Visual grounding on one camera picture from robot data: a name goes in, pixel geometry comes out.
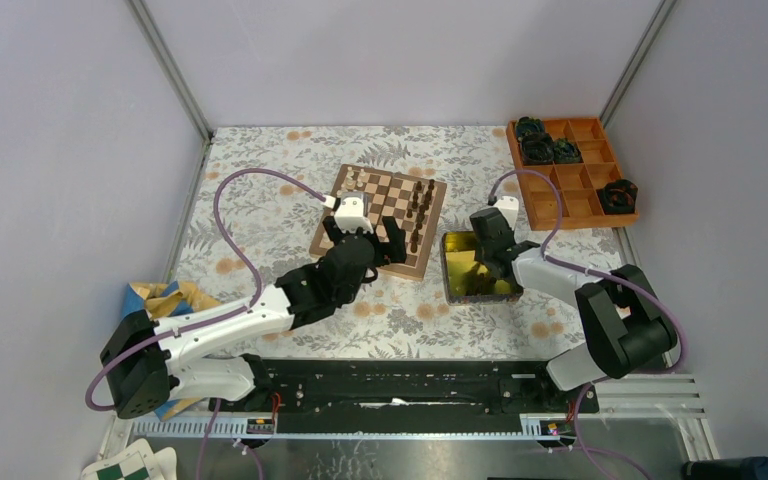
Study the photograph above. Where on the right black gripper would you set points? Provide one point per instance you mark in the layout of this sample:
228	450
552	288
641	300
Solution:
478	252

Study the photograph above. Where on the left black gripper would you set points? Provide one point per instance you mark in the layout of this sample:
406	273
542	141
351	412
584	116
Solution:
380	257

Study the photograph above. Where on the yellow tin box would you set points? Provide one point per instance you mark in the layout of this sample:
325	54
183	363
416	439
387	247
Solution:
467	281

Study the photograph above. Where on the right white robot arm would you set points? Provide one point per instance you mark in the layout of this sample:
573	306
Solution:
624	325

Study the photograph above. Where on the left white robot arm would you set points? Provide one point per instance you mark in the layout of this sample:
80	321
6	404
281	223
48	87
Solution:
147	362

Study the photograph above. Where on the green checkered paper board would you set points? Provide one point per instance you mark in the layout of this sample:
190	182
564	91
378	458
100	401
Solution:
136	462

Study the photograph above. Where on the orange compartment tray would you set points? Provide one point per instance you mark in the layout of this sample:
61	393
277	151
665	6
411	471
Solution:
570	194

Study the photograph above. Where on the black part in tray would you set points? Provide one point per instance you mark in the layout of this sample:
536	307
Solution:
538	147

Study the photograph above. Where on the black part on tray edge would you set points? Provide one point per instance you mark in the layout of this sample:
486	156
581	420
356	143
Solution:
618	197

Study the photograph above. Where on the blue yellow cloth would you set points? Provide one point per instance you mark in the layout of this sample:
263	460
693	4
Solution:
160	299

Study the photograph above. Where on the black cylinder object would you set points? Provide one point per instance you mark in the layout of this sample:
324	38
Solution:
747	468

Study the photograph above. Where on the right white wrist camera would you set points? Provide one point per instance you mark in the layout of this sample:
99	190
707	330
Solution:
509	207

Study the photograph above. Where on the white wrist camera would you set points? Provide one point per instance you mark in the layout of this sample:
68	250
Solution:
509	207
351	213

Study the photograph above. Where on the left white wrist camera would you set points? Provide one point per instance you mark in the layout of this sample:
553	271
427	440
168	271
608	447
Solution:
351	213

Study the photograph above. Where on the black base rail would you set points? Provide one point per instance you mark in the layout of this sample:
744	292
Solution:
308	396

